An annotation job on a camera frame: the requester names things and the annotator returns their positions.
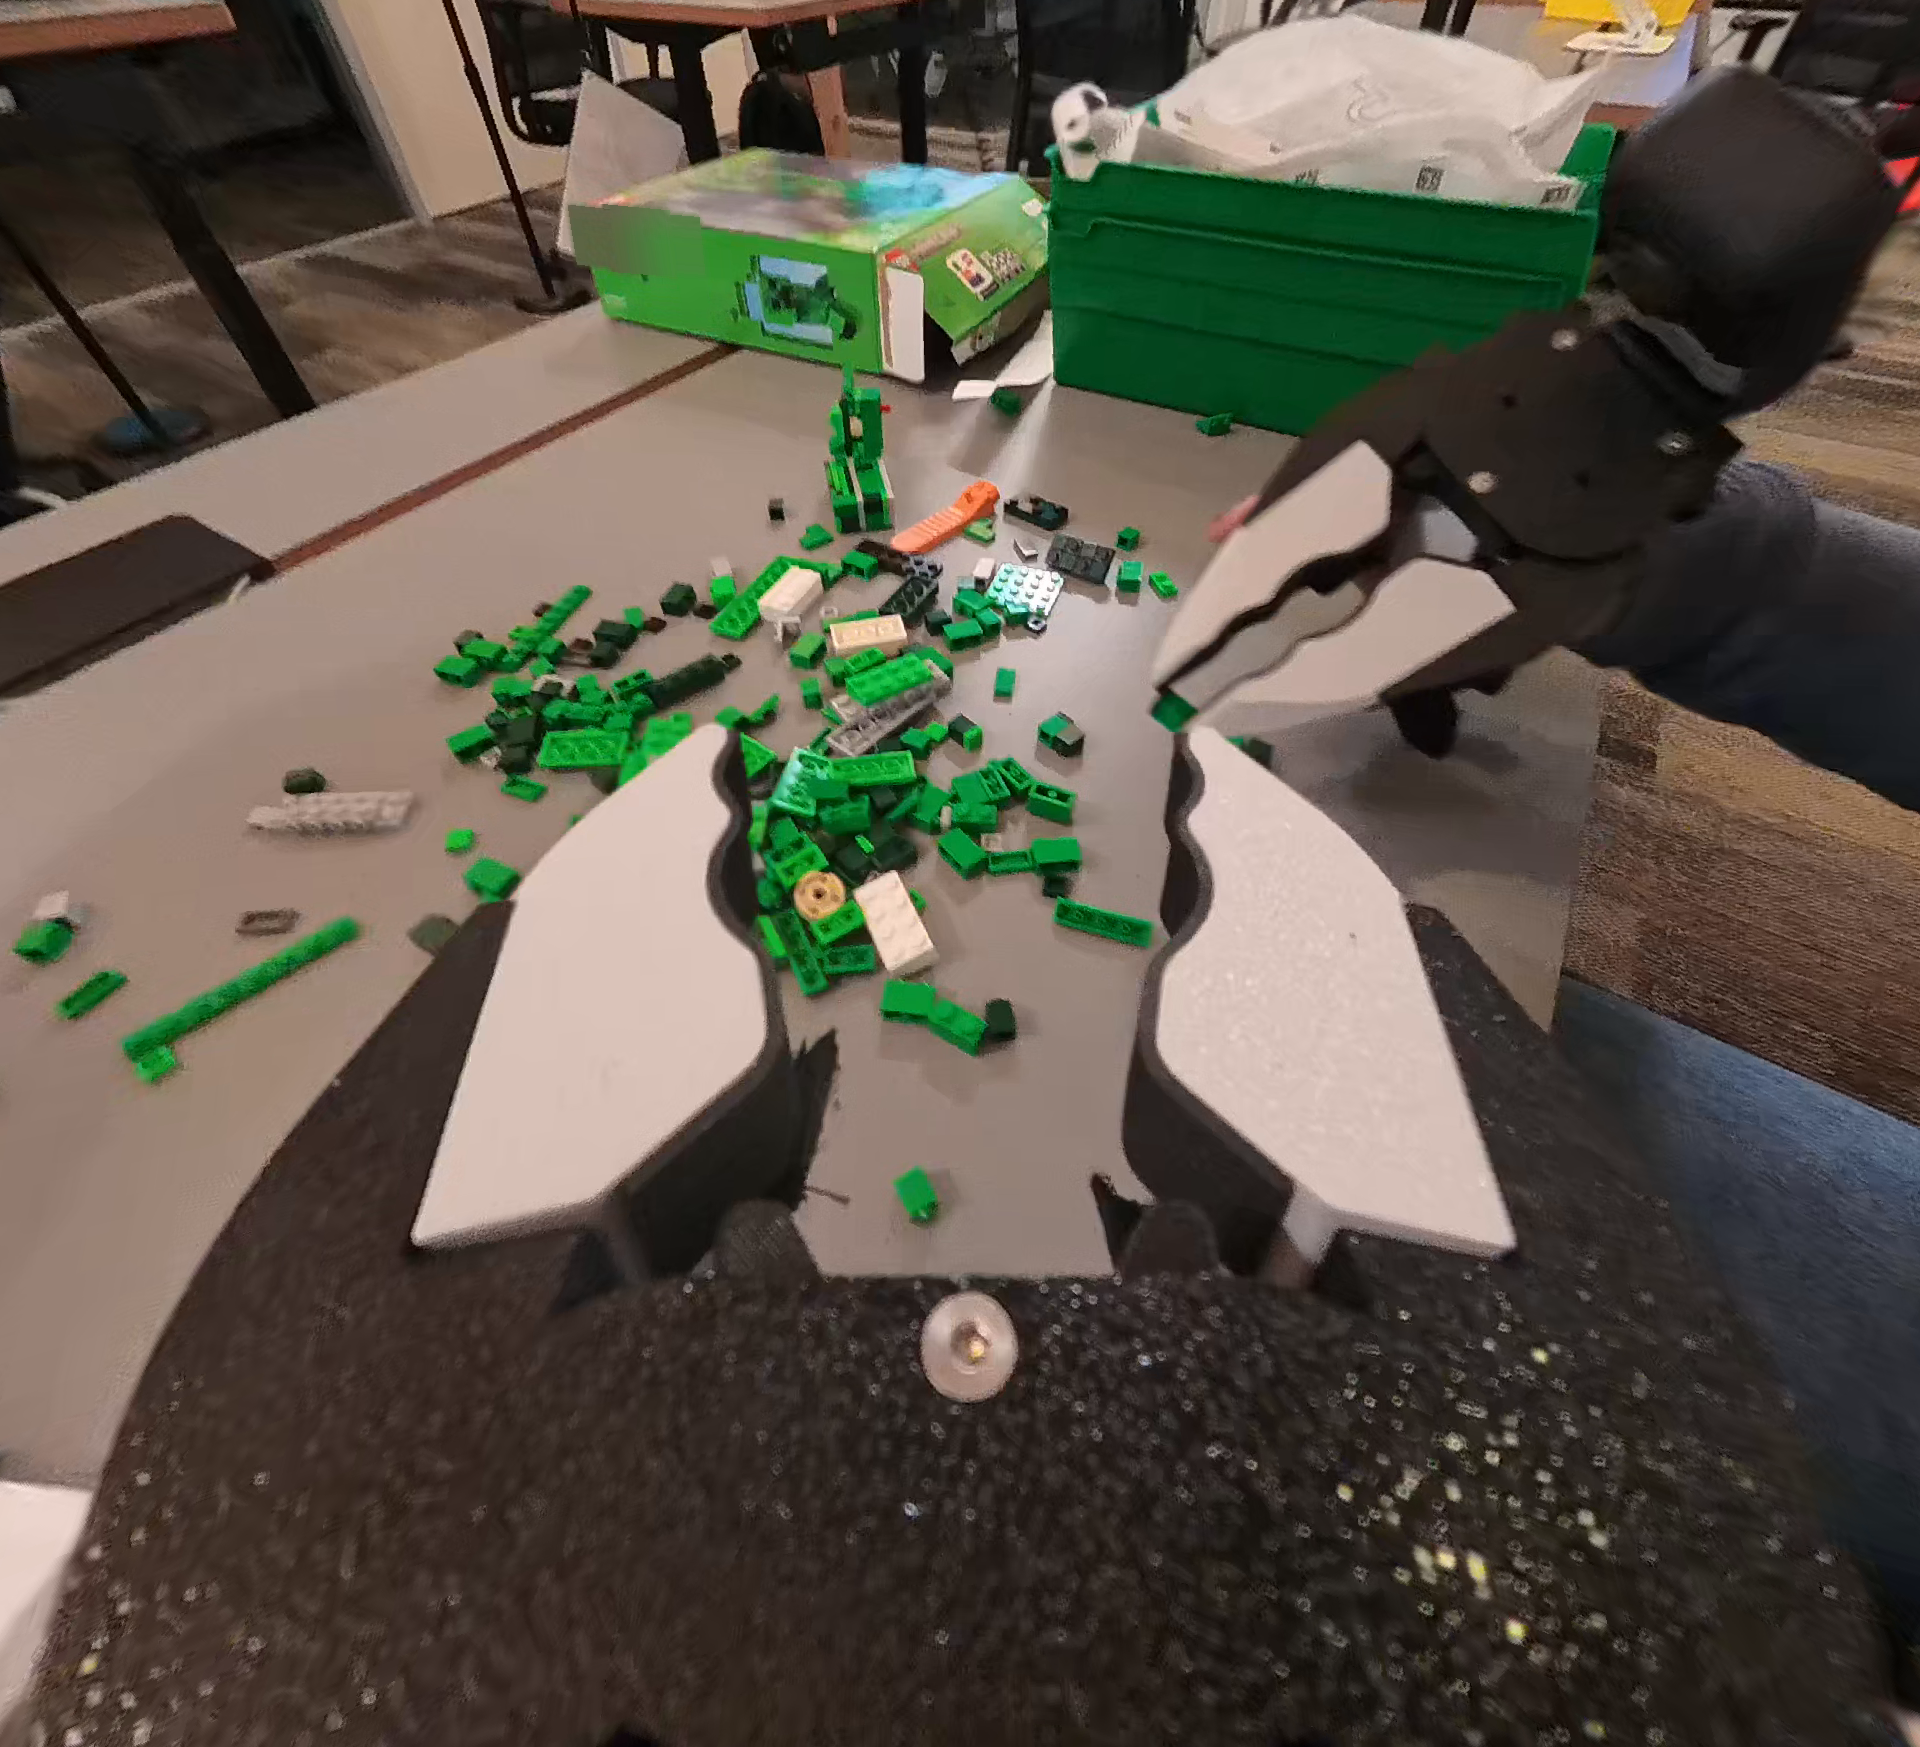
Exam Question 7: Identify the long green plate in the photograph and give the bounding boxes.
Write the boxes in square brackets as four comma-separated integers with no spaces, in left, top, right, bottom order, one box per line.
[121,916,363,1085]

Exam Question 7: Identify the grey long plate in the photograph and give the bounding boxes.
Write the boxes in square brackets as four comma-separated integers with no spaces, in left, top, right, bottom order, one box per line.
[820,688,951,756]

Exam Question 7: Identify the person's right forearm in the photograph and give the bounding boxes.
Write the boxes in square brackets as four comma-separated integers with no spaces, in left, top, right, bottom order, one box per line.
[1568,458,1920,812]

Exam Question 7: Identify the crumpled white plastic bags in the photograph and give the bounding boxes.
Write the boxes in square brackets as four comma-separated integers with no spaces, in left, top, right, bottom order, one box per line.
[1050,14,1604,204]

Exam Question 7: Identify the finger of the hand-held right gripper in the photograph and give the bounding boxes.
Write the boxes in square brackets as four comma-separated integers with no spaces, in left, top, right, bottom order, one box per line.
[1169,556,1520,720]
[1149,439,1401,698]

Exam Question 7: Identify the grey desk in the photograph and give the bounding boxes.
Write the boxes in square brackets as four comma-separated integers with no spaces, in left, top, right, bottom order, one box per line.
[0,278,1609,1494]

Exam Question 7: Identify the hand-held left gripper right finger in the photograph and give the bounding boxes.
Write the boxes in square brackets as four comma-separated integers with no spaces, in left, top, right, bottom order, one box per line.
[1121,725,1520,1291]

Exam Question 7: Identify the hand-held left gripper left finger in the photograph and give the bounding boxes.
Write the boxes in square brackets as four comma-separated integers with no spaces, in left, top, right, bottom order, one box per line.
[409,725,838,1291]

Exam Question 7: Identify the black flat pad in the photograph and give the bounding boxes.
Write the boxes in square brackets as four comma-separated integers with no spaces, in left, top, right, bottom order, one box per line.
[0,514,277,702]

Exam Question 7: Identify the large cream brick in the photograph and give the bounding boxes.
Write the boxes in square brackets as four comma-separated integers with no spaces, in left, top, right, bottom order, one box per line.
[854,871,941,978]

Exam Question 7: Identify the pile of green toy bricks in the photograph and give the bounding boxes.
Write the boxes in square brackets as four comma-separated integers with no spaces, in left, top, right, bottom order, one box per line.
[432,510,1188,1063]

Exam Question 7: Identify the green cardboard toy box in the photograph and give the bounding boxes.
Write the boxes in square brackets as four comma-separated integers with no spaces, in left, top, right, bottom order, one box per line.
[564,147,1054,378]

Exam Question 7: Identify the built green brick figure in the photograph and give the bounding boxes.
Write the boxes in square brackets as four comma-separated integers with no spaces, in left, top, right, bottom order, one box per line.
[818,367,899,537]

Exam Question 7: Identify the white door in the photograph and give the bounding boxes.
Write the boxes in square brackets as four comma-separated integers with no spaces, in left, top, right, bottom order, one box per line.
[248,0,453,222]

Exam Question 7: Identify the orange brick separator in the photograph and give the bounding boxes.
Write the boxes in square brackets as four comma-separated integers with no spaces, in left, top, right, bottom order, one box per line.
[894,482,1001,554]

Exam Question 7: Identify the green plastic crate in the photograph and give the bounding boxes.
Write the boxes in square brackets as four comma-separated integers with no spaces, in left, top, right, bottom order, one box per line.
[1045,119,1621,437]

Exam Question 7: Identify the white long plate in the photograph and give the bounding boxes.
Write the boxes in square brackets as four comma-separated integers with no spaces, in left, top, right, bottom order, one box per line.
[243,792,421,837]

